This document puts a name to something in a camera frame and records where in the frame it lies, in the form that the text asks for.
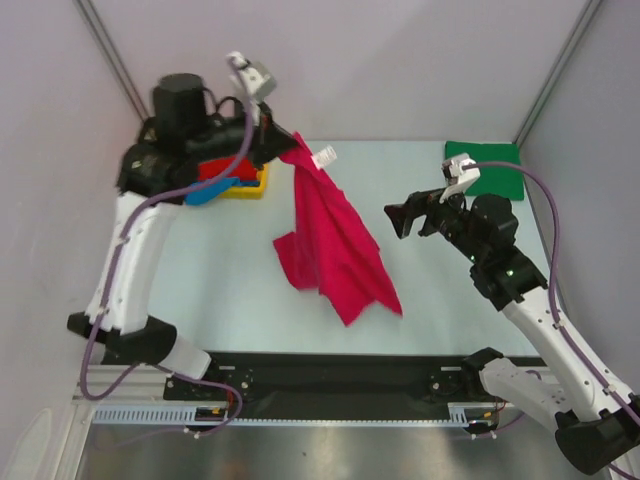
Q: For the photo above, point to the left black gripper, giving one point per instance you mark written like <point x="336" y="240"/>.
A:
<point x="269" y="140"/>

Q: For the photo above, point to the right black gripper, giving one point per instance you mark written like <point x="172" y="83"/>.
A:
<point x="419" y="205"/>

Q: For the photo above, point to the magenta t shirt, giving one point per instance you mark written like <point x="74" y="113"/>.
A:
<point x="330" y="250"/>

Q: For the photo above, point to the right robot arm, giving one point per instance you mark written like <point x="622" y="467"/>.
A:
<point x="590" y="411"/>

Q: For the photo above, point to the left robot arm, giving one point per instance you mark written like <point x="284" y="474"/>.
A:
<point x="155" y="177"/>

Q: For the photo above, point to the red t shirt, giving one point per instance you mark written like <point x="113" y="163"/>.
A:
<point x="244" y="171"/>

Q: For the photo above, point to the yellow plastic bin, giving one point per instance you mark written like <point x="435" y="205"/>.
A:
<point x="247" y="190"/>

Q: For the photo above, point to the blue t shirt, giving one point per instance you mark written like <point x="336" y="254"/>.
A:
<point x="208" y="194"/>

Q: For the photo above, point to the folded green t shirt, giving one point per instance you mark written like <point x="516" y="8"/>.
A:
<point x="502" y="181"/>

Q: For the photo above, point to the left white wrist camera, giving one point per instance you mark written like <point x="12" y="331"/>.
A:
<point x="252" y="82"/>

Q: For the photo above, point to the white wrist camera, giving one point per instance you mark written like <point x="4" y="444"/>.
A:
<point x="460" y="173"/>
<point x="252" y="82"/>

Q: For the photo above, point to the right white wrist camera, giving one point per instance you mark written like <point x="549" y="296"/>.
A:
<point x="460" y="173"/>

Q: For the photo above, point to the slotted cable duct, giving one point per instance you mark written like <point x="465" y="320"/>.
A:
<point x="208" y="416"/>

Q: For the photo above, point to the left corner aluminium post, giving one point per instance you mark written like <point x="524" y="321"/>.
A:
<point x="107" y="47"/>

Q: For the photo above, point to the corner aluminium post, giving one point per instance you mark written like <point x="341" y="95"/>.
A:
<point x="580" y="28"/>
<point x="107" y="47"/>

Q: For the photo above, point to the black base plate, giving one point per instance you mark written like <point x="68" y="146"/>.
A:
<point x="326" y="386"/>

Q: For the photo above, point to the right corner aluminium post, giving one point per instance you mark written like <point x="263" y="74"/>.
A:
<point x="580" y="28"/>

